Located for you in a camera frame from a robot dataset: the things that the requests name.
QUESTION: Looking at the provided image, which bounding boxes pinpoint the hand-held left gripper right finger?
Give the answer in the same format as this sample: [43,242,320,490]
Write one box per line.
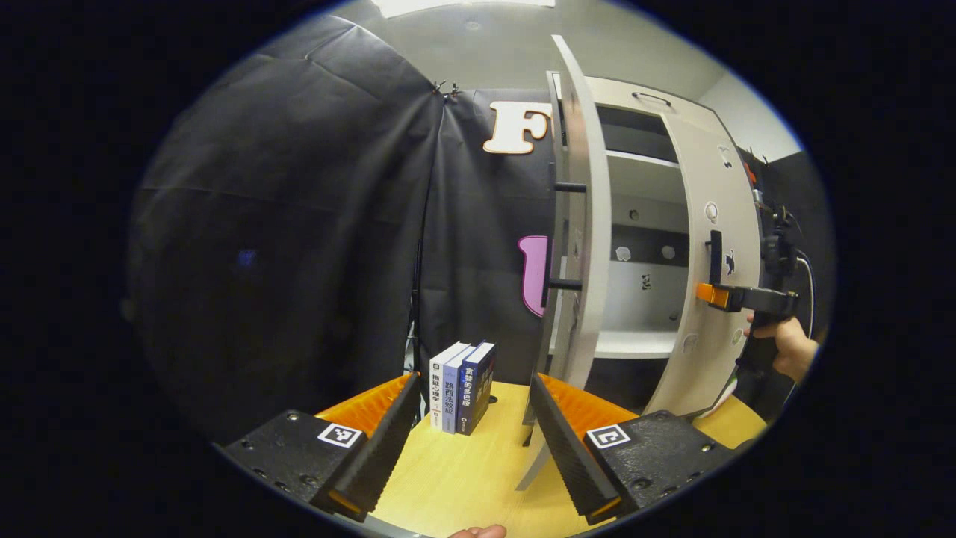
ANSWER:
[529,372,736,525]

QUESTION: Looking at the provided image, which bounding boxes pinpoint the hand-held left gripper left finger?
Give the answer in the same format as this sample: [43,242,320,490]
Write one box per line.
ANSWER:
[215,372,421,522]

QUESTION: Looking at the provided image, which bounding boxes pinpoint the white door with headphones sticker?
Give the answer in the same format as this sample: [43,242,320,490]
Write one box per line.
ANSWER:
[644,112,763,418]

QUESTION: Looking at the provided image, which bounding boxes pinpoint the white and grey cabinet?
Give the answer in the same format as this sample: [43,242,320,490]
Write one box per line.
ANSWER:
[545,71,740,389]

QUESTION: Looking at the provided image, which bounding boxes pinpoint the white door with camera sticker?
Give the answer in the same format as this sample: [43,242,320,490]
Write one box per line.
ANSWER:
[515,34,613,492]

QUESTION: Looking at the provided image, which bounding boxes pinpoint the white cabinet drawer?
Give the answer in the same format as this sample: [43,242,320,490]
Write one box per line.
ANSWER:
[583,75,718,120]

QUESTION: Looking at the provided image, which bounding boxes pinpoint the lavender book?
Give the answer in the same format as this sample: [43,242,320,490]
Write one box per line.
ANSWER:
[442,344,479,436]

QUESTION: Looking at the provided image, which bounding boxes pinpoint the dark blue book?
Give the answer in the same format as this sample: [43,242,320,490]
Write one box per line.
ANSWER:
[456,341,497,437]

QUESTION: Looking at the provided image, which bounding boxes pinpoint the grey cable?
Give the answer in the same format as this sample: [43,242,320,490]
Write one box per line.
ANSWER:
[795,250,817,337]

